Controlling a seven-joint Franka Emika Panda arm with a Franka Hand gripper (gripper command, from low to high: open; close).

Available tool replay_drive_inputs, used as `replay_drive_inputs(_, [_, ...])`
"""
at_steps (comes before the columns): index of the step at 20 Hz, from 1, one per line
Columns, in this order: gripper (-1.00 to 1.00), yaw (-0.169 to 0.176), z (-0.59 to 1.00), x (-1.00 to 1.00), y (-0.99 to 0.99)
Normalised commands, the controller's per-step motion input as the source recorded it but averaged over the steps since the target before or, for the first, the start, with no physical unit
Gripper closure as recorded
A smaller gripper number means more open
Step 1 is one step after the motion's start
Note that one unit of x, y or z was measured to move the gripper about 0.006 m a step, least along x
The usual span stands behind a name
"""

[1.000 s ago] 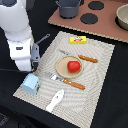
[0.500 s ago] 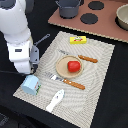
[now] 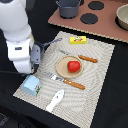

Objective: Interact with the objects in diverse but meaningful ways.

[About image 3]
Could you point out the light blue milk carton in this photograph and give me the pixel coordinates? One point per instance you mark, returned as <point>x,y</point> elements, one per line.
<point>31,85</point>

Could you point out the wooden toy stove board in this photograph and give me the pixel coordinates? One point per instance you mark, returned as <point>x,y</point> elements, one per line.
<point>104,27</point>

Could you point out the grey frying pan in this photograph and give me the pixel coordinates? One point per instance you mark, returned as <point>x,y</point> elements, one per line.
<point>48,43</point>

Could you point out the round wooden plate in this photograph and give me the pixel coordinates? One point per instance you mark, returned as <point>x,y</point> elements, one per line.
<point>62,68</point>

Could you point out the cream sink bowl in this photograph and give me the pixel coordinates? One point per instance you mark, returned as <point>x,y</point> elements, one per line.
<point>122,15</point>

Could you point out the red toy tomato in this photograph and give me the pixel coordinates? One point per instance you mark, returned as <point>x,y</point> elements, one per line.
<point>73,66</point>

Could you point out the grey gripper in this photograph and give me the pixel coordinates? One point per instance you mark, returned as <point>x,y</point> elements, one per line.
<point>37,53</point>

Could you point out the white toy fish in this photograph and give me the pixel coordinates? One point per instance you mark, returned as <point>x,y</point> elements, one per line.
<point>55,100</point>

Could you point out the wooden handled toy knife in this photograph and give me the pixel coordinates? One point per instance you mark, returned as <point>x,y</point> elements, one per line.
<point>79,56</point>

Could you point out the wooden handled toy fork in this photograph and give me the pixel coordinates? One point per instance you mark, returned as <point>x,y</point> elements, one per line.
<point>66,81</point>

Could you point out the woven beige placemat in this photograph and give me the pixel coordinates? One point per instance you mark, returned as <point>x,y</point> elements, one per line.
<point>78,106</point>

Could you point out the grey cooking pot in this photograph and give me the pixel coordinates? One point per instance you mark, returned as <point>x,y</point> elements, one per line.
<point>68,8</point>

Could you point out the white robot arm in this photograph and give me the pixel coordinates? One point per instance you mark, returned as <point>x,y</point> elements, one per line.
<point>23,50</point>

